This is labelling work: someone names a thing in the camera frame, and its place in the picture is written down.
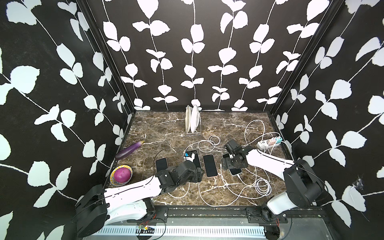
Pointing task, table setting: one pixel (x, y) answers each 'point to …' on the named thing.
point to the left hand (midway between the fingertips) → (201, 170)
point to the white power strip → (274, 141)
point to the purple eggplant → (128, 151)
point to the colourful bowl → (114, 182)
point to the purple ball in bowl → (122, 174)
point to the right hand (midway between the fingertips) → (229, 162)
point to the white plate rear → (188, 112)
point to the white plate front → (195, 118)
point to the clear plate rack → (197, 131)
